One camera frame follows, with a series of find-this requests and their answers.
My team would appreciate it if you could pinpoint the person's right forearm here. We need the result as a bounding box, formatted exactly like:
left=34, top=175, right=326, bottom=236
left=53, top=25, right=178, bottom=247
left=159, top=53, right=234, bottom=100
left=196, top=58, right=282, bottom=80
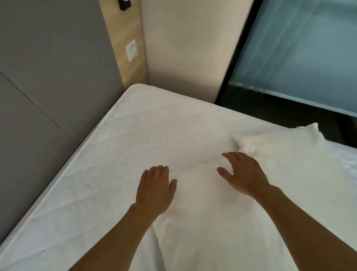
left=252, top=185, right=357, bottom=271

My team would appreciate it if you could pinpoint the grey padded wood-framed headboard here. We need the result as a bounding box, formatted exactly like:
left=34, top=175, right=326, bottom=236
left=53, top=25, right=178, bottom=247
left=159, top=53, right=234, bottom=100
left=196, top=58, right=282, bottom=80
left=0, top=0, right=148, bottom=245

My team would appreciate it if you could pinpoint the white pillow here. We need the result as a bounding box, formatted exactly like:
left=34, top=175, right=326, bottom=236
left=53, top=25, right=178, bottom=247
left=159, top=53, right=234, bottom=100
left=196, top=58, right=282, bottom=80
left=152, top=160, right=300, bottom=271
left=233, top=122, right=357, bottom=252

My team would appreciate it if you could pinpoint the white quilted mattress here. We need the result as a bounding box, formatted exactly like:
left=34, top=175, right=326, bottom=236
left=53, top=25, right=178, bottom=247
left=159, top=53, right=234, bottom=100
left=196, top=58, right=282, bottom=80
left=0, top=83, right=357, bottom=271

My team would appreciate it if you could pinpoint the white wall switch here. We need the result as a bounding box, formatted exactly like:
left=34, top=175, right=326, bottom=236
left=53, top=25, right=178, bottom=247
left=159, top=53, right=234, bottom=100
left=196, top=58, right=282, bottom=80
left=125, top=39, right=138, bottom=63

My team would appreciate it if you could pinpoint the person's right hand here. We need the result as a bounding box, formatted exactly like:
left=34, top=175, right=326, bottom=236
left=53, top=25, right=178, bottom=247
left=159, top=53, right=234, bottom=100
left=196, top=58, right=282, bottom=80
left=217, top=152, right=277, bottom=199

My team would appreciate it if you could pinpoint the person's left hand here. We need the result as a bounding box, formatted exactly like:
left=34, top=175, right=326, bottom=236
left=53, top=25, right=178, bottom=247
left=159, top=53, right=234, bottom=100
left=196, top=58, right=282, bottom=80
left=136, top=165, right=178, bottom=221

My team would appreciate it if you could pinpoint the person's left forearm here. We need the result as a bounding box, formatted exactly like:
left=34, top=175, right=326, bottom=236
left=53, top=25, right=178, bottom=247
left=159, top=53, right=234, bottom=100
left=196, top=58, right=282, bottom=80
left=68, top=203, right=157, bottom=271

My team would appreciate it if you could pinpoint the black-framed frosted glass partition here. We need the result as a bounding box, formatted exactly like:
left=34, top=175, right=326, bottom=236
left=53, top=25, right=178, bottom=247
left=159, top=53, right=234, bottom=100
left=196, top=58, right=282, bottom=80
left=215, top=0, right=357, bottom=118

